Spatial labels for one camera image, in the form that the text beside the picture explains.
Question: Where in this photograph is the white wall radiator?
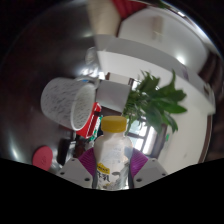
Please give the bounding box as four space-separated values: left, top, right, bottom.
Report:
151 16 166 42

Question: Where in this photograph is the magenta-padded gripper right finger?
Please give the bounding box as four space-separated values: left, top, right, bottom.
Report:
128 148 169 190

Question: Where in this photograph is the potted plant in white pot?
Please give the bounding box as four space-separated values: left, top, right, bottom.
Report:
94 69 188 136

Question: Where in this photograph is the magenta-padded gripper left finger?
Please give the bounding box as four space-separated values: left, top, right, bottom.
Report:
56 148 98 189

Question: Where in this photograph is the yellow-capped white drink bottle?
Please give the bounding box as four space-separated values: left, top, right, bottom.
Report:
93 115 134 191

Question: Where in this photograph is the white speckled cup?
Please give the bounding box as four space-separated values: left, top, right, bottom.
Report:
40 77 98 132

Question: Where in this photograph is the dark wooden framed window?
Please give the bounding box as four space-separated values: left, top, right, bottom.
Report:
128 116 168 158

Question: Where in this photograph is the red carpeted staircase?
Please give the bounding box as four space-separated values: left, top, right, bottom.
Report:
111 0 148 20

